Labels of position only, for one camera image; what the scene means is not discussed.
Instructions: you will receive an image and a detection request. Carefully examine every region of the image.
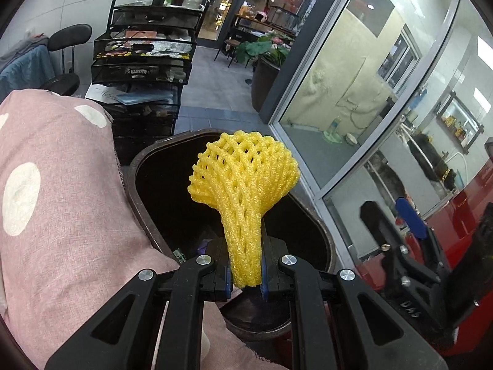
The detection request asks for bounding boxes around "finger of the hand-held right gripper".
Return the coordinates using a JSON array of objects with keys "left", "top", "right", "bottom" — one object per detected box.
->
[
  {"left": 360, "top": 201, "right": 409, "bottom": 276},
  {"left": 395, "top": 197, "right": 453, "bottom": 278}
]

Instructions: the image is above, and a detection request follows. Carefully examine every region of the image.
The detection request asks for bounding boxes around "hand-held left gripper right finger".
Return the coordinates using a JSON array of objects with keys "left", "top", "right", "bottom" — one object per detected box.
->
[{"left": 260, "top": 237, "right": 449, "bottom": 370}]

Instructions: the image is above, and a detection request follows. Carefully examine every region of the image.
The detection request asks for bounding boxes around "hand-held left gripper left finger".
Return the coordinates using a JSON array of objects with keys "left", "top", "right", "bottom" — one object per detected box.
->
[{"left": 44, "top": 237, "right": 234, "bottom": 370}]

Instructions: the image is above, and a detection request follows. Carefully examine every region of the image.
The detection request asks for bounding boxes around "yellow foam fruit net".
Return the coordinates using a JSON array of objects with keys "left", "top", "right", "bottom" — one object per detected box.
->
[{"left": 187, "top": 131, "right": 301, "bottom": 289}]

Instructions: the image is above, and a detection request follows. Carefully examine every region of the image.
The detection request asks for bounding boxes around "brown trash bin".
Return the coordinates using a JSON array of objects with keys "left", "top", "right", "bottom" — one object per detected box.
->
[{"left": 125, "top": 128, "right": 336, "bottom": 342}]

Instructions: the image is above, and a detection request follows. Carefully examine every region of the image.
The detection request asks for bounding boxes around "red cabinet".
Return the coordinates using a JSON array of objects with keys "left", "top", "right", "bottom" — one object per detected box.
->
[{"left": 354, "top": 179, "right": 493, "bottom": 359}]

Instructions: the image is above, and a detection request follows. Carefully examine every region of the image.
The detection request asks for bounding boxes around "green pet water feeder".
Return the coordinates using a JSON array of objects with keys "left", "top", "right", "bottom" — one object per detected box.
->
[{"left": 324, "top": 117, "right": 343, "bottom": 143}]

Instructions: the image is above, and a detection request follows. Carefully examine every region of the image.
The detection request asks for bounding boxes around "large dark planter pot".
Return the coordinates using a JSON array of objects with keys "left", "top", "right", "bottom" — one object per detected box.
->
[{"left": 251, "top": 60, "right": 283, "bottom": 112}]

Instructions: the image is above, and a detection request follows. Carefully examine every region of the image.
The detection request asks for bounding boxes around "grey framed glass door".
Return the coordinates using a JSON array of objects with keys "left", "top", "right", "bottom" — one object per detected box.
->
[{"left": 254, "top": 0, "right": 463, "bottom": 236}]

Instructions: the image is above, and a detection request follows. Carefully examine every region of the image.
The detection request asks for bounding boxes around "blue folder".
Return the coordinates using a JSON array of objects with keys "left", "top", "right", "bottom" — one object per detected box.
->
[{"left": 116, "top": 92, "right": 174, "bottom": 105}]

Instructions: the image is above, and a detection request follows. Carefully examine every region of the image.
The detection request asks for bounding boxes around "green lotus plant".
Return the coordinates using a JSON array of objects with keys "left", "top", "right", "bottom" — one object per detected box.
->
[{"left": 236, "top": 31, "right": 295, "bottom": 68}]

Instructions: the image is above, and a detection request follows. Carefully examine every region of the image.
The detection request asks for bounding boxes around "pink polka dot cloth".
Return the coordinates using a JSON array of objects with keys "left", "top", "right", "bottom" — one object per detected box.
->
[{"left": 0, "top": 88, "right": 286, "bottom": 370}]

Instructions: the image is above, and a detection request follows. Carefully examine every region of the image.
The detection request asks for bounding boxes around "black mesh drawer cart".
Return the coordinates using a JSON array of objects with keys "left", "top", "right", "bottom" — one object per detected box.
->
[{"left": 84, "top": 0, "right": 212, "bottom": 166}]

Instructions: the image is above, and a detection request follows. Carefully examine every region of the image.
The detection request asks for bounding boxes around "white paper sheet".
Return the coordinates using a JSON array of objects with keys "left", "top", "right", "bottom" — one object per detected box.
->
[{"left": 85, "top": 84, "right": 128, "bottom": 105}]

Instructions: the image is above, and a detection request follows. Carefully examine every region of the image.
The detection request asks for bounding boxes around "wooden stool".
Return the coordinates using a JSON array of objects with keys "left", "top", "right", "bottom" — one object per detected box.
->
[{"left": 214, "top": 39, "right": 241, "bottom": 68}]

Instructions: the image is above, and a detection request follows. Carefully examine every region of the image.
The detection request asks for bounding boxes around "blue towel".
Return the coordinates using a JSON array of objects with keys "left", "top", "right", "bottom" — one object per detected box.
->
[{"left": 0, "top": 44, "right": 56, "bottom": 103}]

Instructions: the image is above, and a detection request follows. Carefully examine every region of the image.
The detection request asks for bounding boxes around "black salon chair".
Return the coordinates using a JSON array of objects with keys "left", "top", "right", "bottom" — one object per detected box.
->
[{"left": 39, "top": 24, "right": 93, "bottom": 97}]

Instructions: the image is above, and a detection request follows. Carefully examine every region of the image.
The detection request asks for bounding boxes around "wooden framed wall shelf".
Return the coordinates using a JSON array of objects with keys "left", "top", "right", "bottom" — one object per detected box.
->
[{"left": 437, "top": 92, "right": 484, "bottom": 149}]

